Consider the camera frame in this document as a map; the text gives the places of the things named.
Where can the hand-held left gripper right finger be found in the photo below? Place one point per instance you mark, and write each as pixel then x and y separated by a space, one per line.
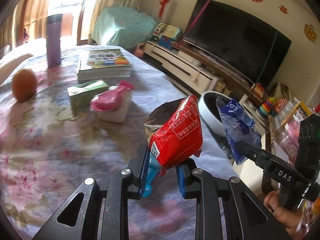
pixel 181 181

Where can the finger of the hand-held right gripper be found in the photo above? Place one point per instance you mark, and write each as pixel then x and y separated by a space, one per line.
pixel 250 151

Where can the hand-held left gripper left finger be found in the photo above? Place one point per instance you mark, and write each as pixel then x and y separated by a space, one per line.
pixel 143 177

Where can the teal wrapper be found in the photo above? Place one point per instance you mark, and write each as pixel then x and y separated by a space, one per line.
pixel 153 172

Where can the blue plastic wrapper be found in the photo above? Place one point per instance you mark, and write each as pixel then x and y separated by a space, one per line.
pixel 235 120

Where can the red snack packet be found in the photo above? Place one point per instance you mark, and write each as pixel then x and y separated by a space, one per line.
pixel 180 135

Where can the white round bin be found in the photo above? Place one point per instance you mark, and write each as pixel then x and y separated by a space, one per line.
pixel 206 110

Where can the person's right hand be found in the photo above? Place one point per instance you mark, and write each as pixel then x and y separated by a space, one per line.
pixel 287 220

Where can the clear plastic storage tub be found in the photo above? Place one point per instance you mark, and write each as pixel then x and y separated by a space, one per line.
pixel 287 137

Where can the yellow colourful box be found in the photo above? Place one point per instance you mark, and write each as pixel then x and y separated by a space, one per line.
pixel 297 112

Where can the brown cardboard box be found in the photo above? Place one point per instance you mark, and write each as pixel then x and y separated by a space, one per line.
pixel 281 91

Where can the white tissue block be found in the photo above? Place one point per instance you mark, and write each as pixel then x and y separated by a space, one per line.
pixel 117 115

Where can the pink plastic bag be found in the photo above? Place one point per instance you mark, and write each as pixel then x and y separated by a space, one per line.
pixel 107 100

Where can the floral tablecloth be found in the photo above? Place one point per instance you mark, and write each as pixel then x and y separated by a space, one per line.
pixel 50 142

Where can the green tissue box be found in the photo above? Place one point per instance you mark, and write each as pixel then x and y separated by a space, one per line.
pixel 85 92

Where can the black television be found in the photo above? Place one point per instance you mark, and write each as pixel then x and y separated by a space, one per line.
pixel 237 42

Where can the white TV cabinet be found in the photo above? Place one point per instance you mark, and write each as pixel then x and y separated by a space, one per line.
pixel 175 62

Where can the green cover book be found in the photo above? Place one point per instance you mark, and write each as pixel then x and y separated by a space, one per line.
pixel 105 58

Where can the pink kettlebell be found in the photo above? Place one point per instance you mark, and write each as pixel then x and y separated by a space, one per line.
pixel 138 51

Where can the blue toy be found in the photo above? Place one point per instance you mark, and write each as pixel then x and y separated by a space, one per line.
pixel 168 43

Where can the pink stick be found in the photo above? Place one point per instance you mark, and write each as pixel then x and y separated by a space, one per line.
pixel 197 20

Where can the yellow teal toy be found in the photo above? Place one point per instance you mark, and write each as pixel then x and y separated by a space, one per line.
pixel 172 32

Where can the white green toy car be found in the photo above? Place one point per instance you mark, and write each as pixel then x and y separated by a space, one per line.
pixel 160 31

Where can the orange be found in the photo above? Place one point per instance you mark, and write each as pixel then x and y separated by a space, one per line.
pixel 24 85

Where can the teal cloth covered armchair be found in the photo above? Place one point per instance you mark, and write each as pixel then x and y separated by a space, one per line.
pixel 120 27

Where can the purple thermos bottle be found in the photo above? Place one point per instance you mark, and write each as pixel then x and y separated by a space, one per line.
pixel 53 42

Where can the wooden framed balcony door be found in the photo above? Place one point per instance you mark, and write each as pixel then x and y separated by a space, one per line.
pixel 83 17

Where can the beige sofa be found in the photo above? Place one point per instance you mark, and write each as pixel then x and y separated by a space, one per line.
pixel 15 57

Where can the gold figure wall sticker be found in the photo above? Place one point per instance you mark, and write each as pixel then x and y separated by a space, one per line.
pixel 310 33

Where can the red character wall sticker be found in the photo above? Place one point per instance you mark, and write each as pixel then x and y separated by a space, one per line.
pixel 282 9

